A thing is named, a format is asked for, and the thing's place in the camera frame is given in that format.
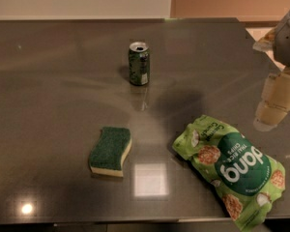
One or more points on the green and yellow sponge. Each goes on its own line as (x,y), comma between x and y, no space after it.
(108,156)

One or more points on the green rice chips bag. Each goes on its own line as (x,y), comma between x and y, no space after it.
(247,181)

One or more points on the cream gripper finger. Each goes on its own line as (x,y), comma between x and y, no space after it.
(275,101)
(266,43)

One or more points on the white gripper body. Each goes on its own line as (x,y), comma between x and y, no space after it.
(289,39)

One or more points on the green soda can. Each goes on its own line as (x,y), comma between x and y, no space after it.
(139,63)

